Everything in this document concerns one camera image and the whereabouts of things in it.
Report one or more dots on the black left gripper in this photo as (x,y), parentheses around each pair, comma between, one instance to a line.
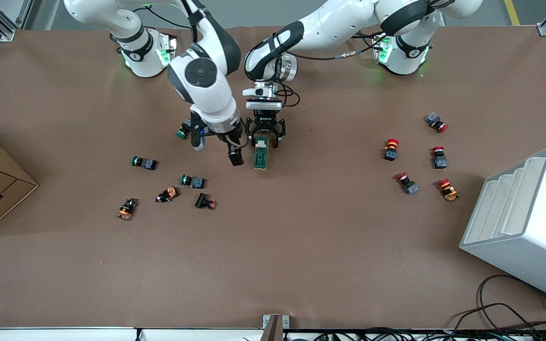
(264,124)

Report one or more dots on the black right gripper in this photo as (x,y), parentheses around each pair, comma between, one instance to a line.
(233,143)

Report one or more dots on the green load switch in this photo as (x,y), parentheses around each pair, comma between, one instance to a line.
(260,158)

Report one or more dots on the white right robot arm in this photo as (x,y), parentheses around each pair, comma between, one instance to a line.
(202,90)

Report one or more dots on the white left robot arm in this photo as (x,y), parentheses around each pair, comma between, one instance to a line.
(339,23)

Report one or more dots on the red button with black block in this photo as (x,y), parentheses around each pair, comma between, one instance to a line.
(390,152)

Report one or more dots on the red button with blue block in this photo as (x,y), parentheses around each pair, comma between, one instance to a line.
(433,119)
(410,187)
(440,162)

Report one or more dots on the red button with orange block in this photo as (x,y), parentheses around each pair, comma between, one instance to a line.
(449,193)

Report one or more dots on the white tiered plastic rack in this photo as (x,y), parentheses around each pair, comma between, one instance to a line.
(538,246)

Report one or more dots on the green push button switch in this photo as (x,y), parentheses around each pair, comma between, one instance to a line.
(197,182)
(181,133)
(147,164)

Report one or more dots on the black red push button switch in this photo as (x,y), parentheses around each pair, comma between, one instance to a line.
(202,201)

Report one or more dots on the black orange push button switch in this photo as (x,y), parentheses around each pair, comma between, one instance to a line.
(126,210)
(169,193)

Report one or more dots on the metal table edge bracket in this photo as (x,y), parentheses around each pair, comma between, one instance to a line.
(269,322)

